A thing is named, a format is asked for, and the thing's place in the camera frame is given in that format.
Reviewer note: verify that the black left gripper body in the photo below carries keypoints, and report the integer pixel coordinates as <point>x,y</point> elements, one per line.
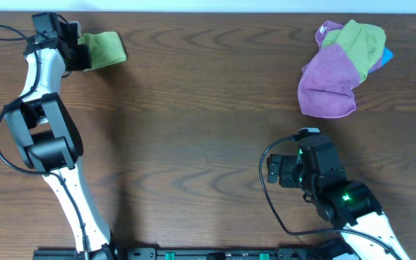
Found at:
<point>83,56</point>

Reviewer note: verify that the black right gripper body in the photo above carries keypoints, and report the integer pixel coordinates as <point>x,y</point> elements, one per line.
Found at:
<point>291,172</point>

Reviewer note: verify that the light green microfiber cloth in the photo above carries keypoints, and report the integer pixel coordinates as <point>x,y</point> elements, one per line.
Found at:
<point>106,49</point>

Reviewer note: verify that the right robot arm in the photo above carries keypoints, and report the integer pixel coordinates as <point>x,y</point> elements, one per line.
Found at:
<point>356,217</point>

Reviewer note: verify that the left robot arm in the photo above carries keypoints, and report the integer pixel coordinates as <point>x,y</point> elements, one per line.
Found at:
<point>48,141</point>

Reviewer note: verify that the purple microfiber cloth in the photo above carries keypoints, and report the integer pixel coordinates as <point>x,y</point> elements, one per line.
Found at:
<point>325,89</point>

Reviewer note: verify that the olive green microfiber cloth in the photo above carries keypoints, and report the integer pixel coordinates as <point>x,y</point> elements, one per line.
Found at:
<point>363,44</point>

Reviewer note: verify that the blue microfiber cloth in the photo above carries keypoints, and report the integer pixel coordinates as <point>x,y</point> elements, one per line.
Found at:
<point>387,55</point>

